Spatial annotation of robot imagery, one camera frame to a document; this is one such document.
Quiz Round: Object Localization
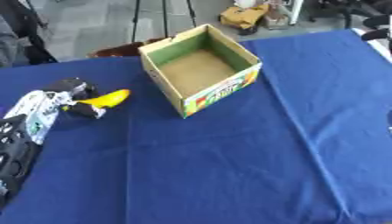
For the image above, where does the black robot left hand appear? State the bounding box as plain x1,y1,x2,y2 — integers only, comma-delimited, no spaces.
41,77,109,120

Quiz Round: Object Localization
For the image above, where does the yellow toy banana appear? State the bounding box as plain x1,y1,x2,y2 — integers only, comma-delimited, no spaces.
74,88,132,109

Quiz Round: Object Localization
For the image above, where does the tan cardboard box green inside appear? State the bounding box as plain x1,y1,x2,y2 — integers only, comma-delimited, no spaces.
137,23,263,119

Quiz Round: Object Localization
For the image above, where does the brown wooden chair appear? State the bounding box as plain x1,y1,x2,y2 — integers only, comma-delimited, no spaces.
88,37,171,58

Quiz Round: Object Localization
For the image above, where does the black tripod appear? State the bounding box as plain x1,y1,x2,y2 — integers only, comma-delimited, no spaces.
129,0,200,44

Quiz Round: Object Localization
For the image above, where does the yellow bag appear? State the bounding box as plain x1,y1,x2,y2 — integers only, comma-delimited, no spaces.
217,3,271,36

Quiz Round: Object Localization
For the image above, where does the black office chair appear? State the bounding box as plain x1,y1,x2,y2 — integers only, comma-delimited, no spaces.
307,0,392,42

